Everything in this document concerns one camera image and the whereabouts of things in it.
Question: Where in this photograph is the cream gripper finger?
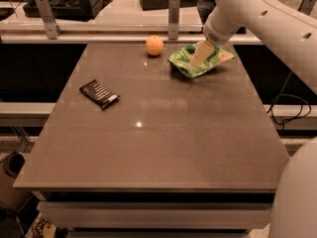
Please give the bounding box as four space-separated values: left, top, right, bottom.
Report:
189 56 203 68
193 41 215 61

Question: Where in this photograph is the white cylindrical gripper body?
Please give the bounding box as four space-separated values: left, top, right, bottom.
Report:
203 6 241 46

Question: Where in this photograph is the green rice chip bag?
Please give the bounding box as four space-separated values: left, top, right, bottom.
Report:
168 42 235 78

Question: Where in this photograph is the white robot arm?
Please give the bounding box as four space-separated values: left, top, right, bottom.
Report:
203 0 317 93

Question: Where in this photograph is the orange fruit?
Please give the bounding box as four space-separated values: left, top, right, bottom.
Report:
145 36 163 57

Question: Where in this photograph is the black snack bar wrapper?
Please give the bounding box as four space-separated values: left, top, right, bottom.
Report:
79 79 119 110

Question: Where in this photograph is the black case on counter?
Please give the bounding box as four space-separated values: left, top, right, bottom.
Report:
23 0 113 22

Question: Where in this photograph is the grey bin with hole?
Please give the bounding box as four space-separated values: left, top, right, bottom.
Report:
0 152 32 212

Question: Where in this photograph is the right metal bracket post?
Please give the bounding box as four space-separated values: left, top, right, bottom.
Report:
168 0 180 40

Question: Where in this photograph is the metal bracket post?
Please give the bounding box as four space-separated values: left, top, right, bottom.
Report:
168 0 180 40
35 0 60 40

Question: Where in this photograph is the black cable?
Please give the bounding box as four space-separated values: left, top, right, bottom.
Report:
266 70 312 131

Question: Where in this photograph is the left metal bracket post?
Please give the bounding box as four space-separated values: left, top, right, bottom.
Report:
35 0 60 40

